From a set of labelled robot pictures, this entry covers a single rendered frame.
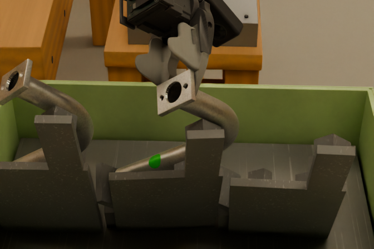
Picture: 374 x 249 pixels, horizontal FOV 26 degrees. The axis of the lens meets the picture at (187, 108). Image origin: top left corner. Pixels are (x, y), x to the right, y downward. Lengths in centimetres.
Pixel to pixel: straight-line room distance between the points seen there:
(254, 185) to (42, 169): 28
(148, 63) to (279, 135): 48
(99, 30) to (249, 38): 162
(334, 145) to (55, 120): 33
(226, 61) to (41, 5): 40
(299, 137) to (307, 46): 186
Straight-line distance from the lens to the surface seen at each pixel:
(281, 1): 355
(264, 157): 138
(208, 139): 96
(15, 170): 109
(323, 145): 96
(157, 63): 99
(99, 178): 118
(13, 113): 141
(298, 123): 139
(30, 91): 99
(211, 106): 97
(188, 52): 95
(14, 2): 173
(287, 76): 307
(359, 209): 131
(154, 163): 112
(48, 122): 97
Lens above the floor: 174
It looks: 37 degrees down
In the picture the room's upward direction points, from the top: straight up
